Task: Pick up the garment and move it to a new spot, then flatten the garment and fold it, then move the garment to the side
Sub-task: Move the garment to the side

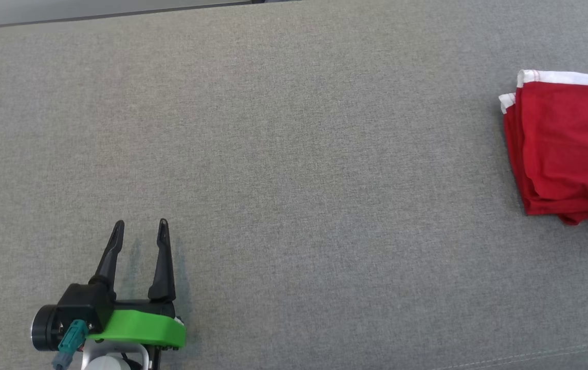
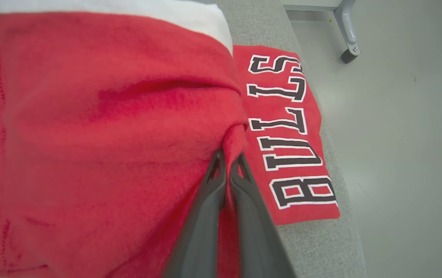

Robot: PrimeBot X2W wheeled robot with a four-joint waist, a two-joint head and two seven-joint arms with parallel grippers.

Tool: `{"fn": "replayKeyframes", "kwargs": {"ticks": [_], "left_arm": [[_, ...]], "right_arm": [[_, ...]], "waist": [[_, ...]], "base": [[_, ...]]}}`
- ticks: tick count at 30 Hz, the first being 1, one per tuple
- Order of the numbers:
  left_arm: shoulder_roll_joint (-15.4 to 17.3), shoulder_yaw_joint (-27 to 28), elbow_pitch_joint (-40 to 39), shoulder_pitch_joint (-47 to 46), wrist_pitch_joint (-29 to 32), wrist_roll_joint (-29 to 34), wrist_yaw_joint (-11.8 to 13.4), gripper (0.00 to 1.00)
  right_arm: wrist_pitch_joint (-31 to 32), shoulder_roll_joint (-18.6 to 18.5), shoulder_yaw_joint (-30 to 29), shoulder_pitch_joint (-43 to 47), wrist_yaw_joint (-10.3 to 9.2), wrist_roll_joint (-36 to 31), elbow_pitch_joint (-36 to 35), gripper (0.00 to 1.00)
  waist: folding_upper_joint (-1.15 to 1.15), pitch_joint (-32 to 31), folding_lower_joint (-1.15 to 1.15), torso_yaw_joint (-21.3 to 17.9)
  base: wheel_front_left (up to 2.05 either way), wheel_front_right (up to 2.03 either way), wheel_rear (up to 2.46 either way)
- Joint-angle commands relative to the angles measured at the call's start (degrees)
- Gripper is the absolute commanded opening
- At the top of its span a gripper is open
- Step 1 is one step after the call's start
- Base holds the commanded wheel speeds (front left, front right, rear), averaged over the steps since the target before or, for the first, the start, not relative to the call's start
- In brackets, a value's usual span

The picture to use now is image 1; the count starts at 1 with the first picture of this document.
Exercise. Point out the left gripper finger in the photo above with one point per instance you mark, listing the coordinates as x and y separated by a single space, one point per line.
111 257
163 272

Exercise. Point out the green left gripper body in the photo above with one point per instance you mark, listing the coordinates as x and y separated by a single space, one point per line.
140 329

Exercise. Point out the red shirt with white trim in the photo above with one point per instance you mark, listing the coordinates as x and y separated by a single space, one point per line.
576 144

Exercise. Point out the left wrist teal connector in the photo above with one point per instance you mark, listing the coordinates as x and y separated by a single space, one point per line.
73 336

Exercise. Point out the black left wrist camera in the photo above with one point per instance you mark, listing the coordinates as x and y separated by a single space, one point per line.
83 303

